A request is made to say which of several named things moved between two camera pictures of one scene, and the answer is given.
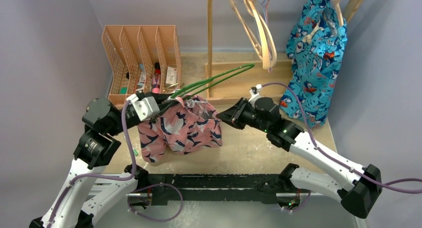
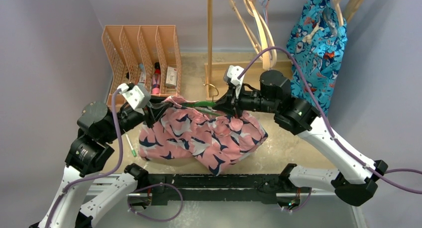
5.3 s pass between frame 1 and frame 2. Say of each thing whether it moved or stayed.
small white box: stayed
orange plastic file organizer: stayed
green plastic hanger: moved
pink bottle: stayed
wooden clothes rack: stayed
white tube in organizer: stayed
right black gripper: moved
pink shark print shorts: moved
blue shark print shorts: stayed
